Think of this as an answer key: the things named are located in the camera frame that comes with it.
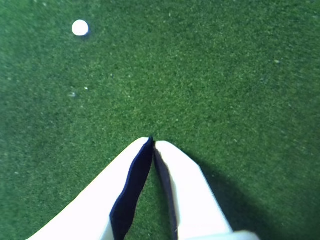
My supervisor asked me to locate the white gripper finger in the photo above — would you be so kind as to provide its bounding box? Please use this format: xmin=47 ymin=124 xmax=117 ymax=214
xmin=152 ymin=140 xmax=235 ymax=240
xmin=26 ymin=135 xmax=154 ymax=240

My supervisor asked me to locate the long green turf mat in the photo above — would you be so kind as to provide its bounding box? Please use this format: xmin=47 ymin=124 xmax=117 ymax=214
xmin=0 ymin=0 xmax=320 ymax=240

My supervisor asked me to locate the small white dot marker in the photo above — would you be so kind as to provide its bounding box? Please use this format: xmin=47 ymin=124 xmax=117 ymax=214
xmin=71 ymin=19 xmax=89 ymax=37

